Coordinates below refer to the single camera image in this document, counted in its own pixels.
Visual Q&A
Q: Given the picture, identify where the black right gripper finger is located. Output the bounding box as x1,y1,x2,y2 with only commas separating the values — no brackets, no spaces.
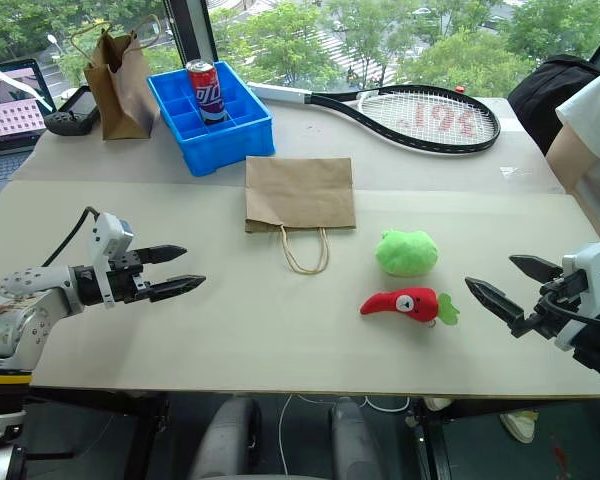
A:
508,254,566,286
464,276,527,327

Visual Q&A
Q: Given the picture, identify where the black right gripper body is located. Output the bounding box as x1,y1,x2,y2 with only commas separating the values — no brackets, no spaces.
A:
510,271,590,342

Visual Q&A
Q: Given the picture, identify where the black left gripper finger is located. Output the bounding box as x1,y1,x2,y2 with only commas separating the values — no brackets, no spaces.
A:
148,274,208,304
137,244,188,267

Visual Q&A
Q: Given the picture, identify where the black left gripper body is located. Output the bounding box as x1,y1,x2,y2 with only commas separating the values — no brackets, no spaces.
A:
104,250,152,305

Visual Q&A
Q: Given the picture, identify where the flat brown paper bag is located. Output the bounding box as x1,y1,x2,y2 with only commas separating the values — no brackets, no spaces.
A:
243,155,358,276

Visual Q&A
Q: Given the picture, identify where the standing brown paper bag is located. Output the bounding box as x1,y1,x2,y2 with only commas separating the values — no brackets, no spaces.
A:
68,13,162,142

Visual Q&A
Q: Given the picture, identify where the red chili pepper plush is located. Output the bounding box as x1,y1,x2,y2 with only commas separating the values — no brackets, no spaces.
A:
359,285,462,330

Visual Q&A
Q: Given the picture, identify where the green plush toy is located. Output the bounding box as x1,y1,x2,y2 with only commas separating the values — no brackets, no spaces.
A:
374,228,439,278

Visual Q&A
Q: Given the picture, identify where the white and yellow shoe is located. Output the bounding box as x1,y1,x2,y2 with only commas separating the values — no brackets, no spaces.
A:
499,409,540,445

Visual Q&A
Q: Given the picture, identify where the blue plastic divided crate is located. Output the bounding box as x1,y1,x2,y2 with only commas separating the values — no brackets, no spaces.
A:
145,60,277,178

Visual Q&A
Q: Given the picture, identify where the black table leg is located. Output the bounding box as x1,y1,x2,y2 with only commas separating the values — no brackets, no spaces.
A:
407,398,454,480

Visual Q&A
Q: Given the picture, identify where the grey rounded shape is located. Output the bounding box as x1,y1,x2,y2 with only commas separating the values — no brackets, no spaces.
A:
188,397,262,480
328,397,384,480

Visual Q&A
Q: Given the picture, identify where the black handheld controller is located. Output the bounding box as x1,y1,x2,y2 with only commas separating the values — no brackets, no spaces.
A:
44,84,102,138

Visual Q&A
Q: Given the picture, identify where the person in white shirt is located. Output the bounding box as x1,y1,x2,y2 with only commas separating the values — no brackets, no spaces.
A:
553,63,600,242

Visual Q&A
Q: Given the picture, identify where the red soda can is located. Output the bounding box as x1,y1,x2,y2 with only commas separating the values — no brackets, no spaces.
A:
185,58,228,127

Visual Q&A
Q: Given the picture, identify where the black backpack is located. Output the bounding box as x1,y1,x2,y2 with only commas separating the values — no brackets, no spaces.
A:
506,53,600,157

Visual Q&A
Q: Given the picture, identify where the silver robot body part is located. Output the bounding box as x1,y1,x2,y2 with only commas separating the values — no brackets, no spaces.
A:
0,411,27,442

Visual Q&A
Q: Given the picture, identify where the open laptop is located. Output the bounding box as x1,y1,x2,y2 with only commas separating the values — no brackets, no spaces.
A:
0,57,59,212

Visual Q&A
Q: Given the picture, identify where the black tennis racket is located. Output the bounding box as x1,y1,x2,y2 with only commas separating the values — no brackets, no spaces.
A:
246,80,503,156

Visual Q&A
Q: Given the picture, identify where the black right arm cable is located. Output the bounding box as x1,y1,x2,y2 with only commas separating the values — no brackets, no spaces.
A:
529,291,600,330

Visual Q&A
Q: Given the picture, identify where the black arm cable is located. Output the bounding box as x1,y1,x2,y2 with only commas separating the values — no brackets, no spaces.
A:
529,291,600,330
41,205,102,269

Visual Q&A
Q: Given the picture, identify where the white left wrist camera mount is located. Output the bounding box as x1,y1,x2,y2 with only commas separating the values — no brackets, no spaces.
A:
90,212,134,309

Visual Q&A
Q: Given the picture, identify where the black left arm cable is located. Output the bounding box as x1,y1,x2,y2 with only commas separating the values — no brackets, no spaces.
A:
41,205,102,269

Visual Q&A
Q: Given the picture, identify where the white cable under table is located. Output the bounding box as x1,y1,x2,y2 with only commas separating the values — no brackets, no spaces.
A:
277,394,417,480

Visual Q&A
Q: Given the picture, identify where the black window frame post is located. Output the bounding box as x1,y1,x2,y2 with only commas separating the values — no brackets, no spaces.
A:
163,0,217,67

